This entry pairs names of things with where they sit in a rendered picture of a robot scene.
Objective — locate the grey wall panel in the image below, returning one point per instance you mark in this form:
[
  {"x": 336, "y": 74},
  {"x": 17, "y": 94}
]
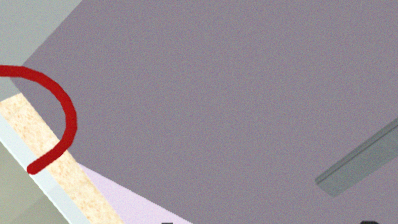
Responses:
[{"x": 24, "y": 26}]

